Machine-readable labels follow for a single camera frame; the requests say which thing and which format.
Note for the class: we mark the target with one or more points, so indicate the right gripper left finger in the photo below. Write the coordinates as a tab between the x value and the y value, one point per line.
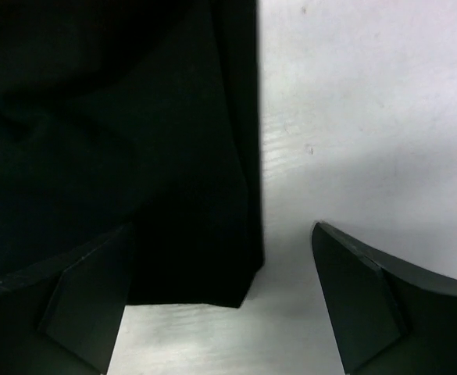
62	315

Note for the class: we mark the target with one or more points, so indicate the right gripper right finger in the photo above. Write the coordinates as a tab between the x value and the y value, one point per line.
388	315

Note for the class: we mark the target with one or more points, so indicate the black t-shirt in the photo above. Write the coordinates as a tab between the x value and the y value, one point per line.
134	111

